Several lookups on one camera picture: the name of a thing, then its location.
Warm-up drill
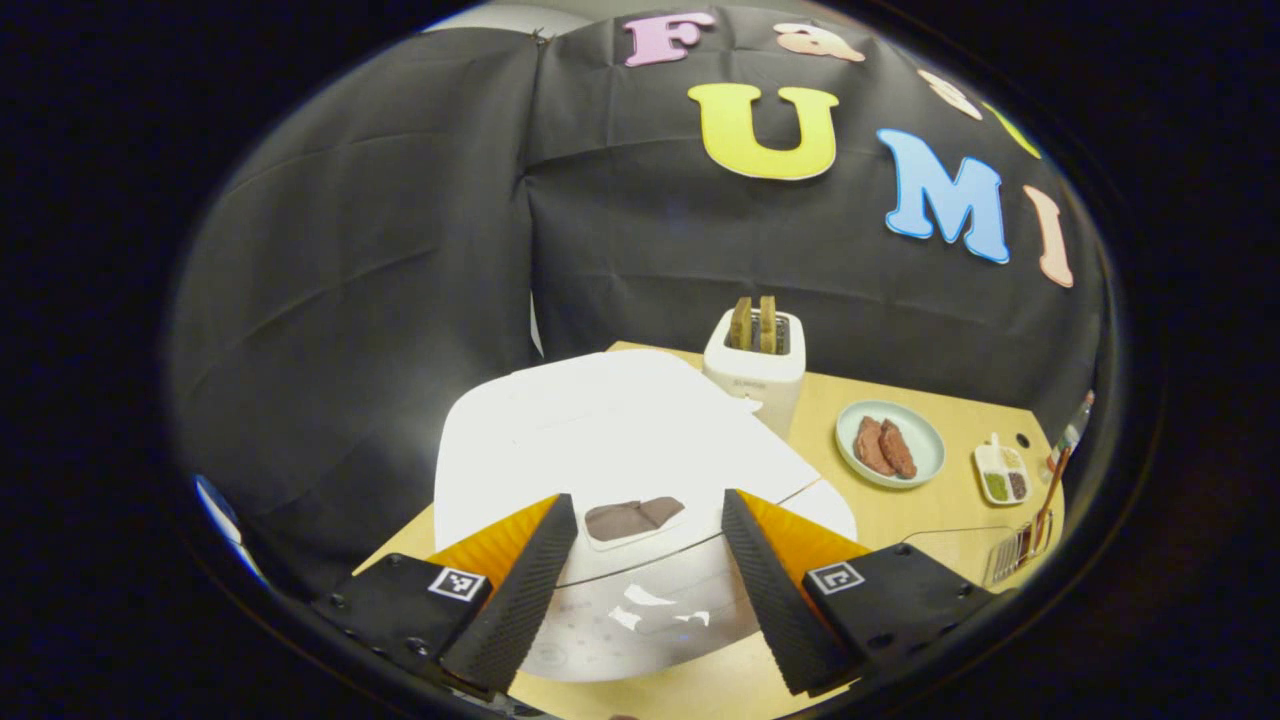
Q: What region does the clear plastic water bottle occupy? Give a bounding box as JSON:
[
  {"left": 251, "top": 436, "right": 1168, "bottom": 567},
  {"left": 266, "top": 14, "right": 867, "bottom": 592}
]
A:
[{"left": 1045, "top": 390, "right": 1096, "bottom": 481}]

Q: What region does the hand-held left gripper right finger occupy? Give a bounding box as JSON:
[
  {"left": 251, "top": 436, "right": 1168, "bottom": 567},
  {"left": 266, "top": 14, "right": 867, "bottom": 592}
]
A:
[{"left": 722, "top": 488, "right": 1001, "bottom": 698}]

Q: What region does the brown meat slice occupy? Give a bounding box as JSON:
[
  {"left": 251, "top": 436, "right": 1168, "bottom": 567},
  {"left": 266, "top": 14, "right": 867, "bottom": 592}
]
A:
[
  {"left": 880, "top": 419, "right": 918, "bottom": 480},
  {"left": 853, "top": 416, "right": 898, "bottom": 477}
]

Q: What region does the metal wire chopstick holder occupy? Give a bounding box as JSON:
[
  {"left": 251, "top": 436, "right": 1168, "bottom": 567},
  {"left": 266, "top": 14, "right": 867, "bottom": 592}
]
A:
[{"left": 983, "top": 510, "right": 1056, "bottom": 589}]

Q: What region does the dark wooden spoon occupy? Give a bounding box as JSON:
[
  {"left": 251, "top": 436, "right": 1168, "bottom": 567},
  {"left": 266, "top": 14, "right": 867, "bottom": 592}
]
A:
[{"left": 1030, "top": 447, "right": 1071, "bottom": 551}]

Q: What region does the light green plate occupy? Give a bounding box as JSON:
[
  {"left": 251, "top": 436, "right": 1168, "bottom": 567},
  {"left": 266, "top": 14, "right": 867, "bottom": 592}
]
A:
[{"left": 835, "top": 400, "right": 947, "bottom": 489}]

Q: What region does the white divided dish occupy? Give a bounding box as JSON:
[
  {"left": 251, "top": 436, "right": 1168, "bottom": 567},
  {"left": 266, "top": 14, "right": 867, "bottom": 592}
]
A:
[{"left": 974, "top": 433, "right": 1031, "bottom": 506}]

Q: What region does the white toaster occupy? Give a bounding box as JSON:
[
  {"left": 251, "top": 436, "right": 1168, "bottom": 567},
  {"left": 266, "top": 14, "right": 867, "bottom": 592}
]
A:
[{"left": 702, "top": 308, "right": 807, "bottom": 441}]

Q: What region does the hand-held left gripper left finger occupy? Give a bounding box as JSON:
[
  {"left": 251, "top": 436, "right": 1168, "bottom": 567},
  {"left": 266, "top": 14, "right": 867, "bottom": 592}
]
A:
[{"left": 310, "top": 492, "right": 579, "bottom": 701}]

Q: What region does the white rice cooker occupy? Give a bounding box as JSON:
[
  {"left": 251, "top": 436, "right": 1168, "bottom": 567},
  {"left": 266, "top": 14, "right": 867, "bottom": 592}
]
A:
[{"left": 432, "top": 350, "right": 859, "bottom": 684}]

